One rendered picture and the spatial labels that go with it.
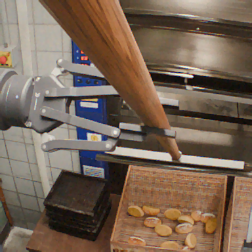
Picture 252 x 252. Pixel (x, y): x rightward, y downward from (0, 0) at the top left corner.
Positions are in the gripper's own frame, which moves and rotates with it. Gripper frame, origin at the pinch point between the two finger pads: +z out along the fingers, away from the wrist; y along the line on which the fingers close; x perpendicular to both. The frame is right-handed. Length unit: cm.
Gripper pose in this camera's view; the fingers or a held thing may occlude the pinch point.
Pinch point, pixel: (151, 116)
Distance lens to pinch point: 51.0
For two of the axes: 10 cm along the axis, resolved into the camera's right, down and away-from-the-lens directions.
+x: -1.5, -1.2, -9.8
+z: 9.8, 1.3, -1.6
